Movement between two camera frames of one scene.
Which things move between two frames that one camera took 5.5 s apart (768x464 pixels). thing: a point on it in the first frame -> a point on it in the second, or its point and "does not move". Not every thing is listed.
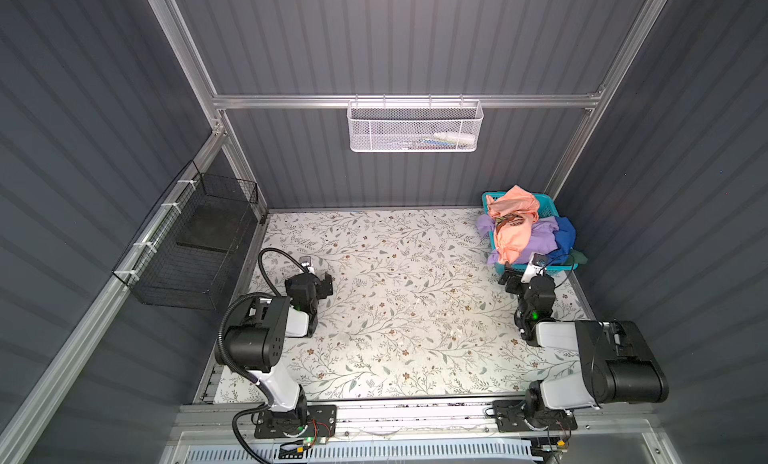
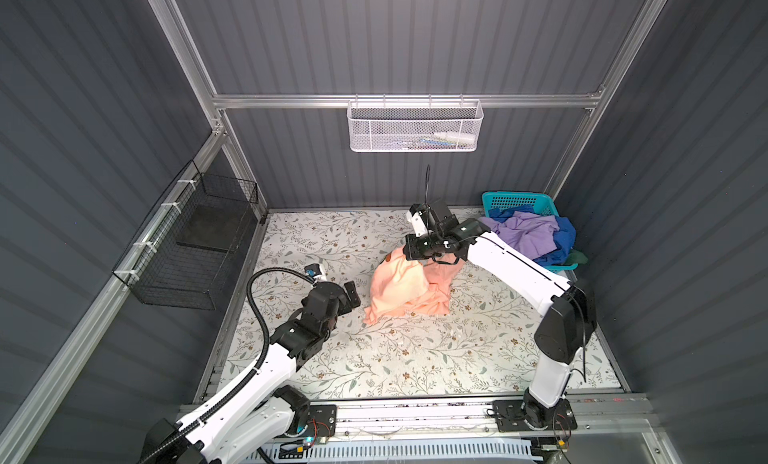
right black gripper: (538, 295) -> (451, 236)
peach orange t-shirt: (514, 211) -> (401, 286)
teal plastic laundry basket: (546, 209) does not move
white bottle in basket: (456, 137) does not move
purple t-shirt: (543, 240) does not move
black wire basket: (187, 255) does not move
